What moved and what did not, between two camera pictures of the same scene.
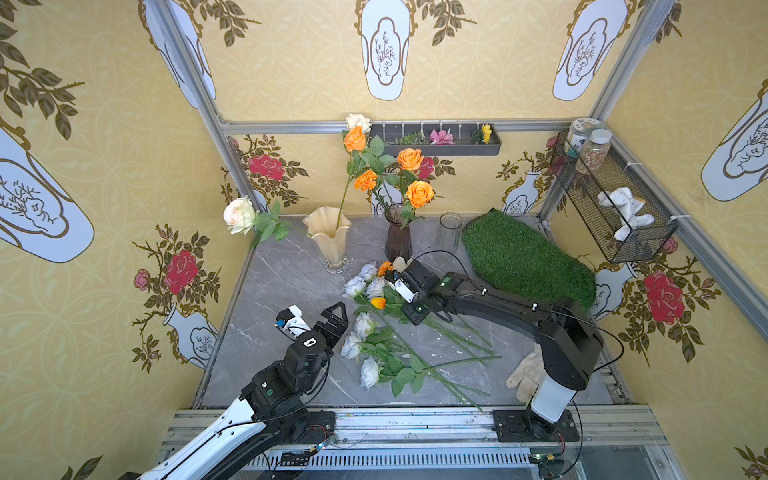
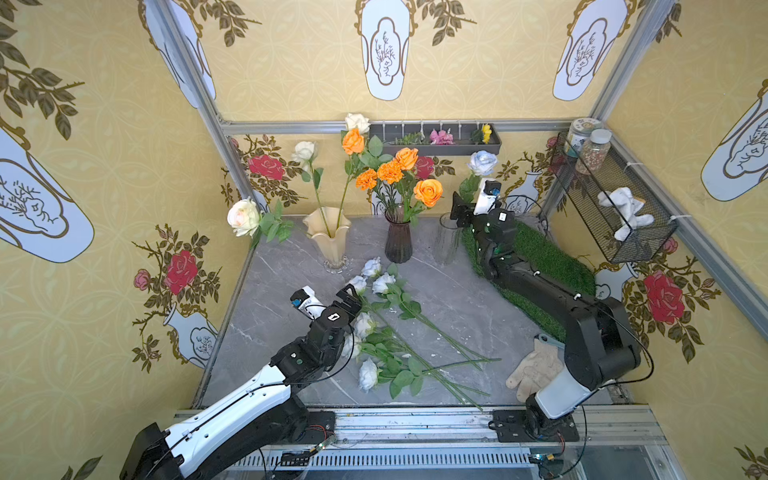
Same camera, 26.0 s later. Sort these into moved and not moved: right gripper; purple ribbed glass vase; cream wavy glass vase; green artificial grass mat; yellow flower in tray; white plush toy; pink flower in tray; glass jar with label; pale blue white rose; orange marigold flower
Moved: pale blue white rose; right gripper
Not moved: glass jar with label; pink flower in tray; purple ribbed glass vase; yellow flower in tray; orange marigold flower; green artificial grass mat; cream wavy glass vase; white plush toy
